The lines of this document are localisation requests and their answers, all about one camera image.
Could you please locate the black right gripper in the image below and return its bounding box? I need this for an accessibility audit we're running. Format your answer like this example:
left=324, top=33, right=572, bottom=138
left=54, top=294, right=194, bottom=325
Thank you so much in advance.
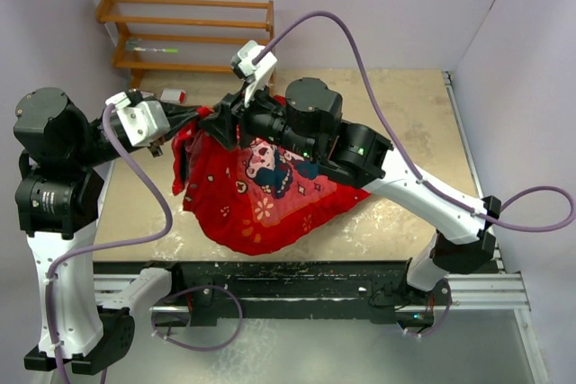
left=200, top=76, right=320, bottom=159

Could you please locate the red printed pillowcase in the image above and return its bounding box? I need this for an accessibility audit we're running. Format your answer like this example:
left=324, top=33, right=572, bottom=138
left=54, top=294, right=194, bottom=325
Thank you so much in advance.
left=171, top=120, right=369, bottom=255

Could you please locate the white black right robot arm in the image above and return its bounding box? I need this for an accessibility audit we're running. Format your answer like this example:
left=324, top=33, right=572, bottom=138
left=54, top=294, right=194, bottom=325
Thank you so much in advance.
left=199, top=77, right=501, bottom=304

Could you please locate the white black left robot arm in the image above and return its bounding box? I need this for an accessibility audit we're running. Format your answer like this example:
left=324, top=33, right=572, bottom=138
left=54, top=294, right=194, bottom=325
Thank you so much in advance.
left=13, top=87, right=199, bottom=378

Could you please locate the white red small box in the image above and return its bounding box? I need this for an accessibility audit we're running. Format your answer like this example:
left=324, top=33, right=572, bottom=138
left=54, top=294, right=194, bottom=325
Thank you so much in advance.
left=160, top=88, right=186, bottom=104

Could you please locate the green white pen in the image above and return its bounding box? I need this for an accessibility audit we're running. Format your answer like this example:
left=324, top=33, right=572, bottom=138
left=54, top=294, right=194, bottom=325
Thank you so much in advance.
left=125, top=39, right=179, bottom=54

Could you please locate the wooden shelf rack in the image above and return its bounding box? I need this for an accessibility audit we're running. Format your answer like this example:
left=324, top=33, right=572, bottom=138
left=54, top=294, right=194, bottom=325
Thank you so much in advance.
left=95, top=0, right=275, bottom=88

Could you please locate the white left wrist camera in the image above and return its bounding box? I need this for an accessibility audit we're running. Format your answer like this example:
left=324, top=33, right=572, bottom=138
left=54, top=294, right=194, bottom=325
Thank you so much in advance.
left=105, top=92, right=170, bottom=147

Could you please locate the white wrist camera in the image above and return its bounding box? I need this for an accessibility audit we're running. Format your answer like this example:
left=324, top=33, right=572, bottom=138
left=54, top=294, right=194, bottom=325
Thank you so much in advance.
left=230, top=40, right=277, bottom=108
left=105, top=92, right=170, bottom=147

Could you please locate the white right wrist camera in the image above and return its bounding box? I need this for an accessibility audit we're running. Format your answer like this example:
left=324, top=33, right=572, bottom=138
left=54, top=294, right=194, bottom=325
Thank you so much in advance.
left=230, top=40, right=277, bottom=108

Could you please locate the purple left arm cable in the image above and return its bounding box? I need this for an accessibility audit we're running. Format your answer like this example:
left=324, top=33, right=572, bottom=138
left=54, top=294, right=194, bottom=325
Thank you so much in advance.
left=46, top=103, right=174, bottom=384

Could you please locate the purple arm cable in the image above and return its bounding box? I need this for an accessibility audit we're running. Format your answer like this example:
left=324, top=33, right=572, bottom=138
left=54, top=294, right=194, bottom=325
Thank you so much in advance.
left=256, top=10, right=576, bottom=228
left=46, top=103, right=174, bottom=384

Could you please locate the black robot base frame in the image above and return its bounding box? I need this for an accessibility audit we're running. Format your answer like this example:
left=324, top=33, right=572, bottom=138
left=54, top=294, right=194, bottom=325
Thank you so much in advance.
left=94, top=261, right=452, bottom=328

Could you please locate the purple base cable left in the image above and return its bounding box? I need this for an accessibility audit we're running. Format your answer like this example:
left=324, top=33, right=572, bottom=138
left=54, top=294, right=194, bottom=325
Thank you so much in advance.
left=151, top=283, right=247, bottom=353

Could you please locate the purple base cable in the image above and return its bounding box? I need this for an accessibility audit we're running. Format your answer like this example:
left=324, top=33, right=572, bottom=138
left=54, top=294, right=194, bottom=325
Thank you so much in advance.
left=151, top=283, right=247, bottom=353
left=401, top=280, right=455, bottom=340

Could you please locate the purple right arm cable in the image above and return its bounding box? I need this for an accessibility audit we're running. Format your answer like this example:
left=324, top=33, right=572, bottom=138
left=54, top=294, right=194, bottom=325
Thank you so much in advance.
left=256, top=10, right=576, bottom=228

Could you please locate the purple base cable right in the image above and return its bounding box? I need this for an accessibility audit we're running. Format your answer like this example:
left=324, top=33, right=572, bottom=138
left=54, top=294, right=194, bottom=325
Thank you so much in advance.
left=401, top=280, right=455, bottom=340

